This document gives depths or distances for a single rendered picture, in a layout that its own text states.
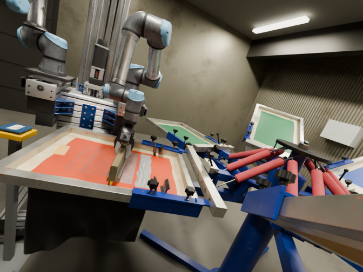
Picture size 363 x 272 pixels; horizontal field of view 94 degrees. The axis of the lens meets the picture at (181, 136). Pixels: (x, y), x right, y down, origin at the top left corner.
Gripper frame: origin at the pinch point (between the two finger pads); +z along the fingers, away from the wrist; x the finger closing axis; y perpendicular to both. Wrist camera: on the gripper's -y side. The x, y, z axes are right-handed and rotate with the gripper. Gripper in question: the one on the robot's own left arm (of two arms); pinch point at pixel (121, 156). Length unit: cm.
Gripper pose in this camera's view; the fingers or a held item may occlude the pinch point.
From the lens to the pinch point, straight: 96.0
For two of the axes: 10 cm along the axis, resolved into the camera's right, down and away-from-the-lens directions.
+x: -9.4, -2.4, -2.4
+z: -3.0, 9.2, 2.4
